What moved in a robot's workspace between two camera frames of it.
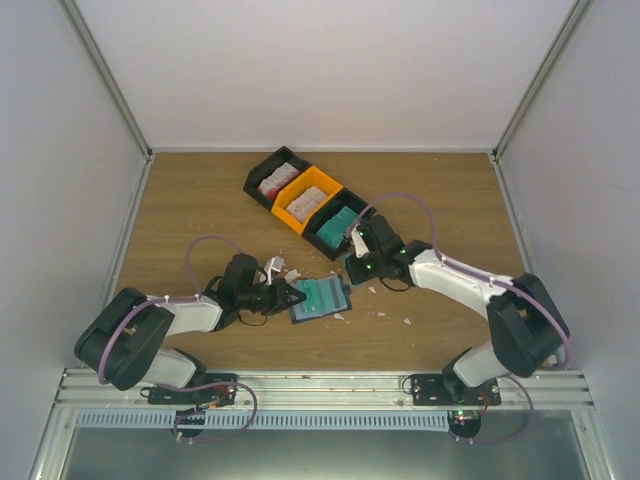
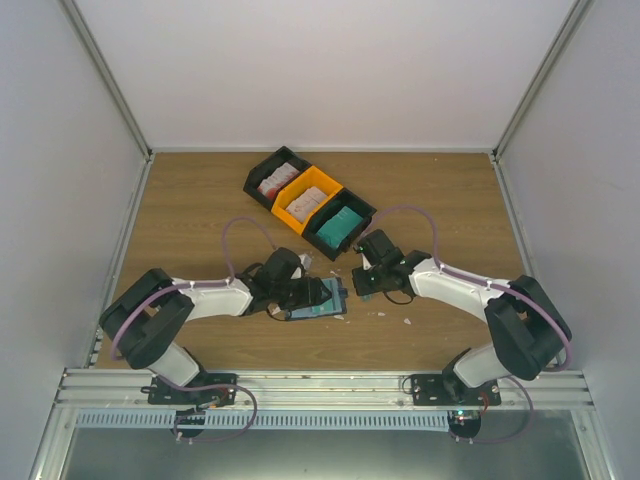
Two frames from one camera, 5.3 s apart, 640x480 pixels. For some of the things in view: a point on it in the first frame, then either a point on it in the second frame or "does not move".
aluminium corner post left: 109,75 does not move
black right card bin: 344,198 does not move
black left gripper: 280,299 -> 311,295
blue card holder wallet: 323,296 does not move
